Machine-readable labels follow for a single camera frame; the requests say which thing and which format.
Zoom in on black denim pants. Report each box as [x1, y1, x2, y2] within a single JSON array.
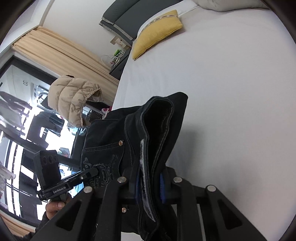
[[81, 92, 188, 240]]

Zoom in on left forearm black sleeve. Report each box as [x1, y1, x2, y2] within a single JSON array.
[[13, 212, 50, 241]]

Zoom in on left hand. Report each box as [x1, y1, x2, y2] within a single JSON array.
[[46, 193, 72, 219]]

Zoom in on beige puffer jacket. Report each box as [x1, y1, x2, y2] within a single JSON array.
[[48, 75, 102, 128]]

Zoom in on white bed mattress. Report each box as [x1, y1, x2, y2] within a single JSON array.
[[113, 8, 295, 240]]

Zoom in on dark grey nightstand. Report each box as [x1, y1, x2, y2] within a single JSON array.
[[109, 49, 131, 80]]

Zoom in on beige curtain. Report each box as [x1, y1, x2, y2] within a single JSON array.
[[11, 27, 119, 105]]

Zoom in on yellow cushion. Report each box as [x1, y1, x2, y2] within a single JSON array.
[[132, 9, 183, 60]]

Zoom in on dark grey headboard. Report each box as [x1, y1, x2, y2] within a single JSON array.
[[99, 0, 179, 46]]

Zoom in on white pillow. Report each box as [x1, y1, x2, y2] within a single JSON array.
[[137, 0, 201, 37]]

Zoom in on rolled white duvet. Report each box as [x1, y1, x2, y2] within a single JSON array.
[[194, 0, 269, 11]]

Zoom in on black camera box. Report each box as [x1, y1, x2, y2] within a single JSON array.
[[33, 150, 61, 190]]

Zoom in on white wire basket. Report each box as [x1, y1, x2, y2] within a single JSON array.
[[101, 49, 126, 69]]

